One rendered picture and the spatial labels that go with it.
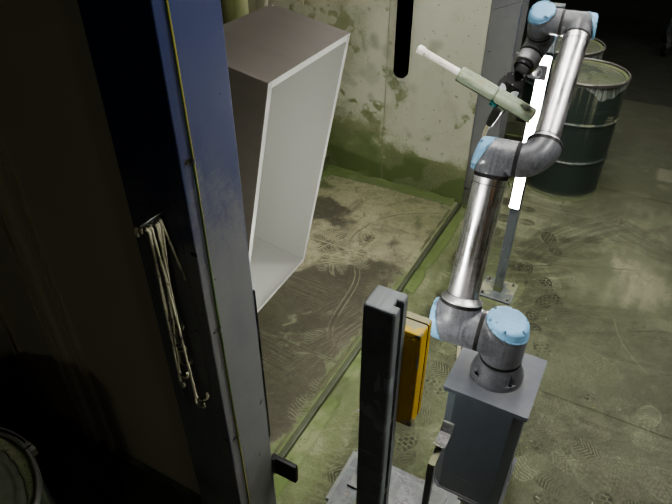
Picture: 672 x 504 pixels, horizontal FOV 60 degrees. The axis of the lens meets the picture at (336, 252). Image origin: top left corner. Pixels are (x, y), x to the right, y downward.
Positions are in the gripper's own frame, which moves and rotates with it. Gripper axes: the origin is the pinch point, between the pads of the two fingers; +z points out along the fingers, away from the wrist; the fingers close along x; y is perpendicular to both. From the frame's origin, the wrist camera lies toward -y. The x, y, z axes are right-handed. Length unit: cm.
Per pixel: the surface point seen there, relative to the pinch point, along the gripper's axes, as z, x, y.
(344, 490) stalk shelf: 139, -20, -24
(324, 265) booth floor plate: 59, 39, 164
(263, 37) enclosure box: 29, 82, -11
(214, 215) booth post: 99, 40, -71
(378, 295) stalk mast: 99, 1, -98
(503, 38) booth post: -109, 19, 118
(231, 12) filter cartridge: -31, 161, 111
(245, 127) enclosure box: 62, 67, -15
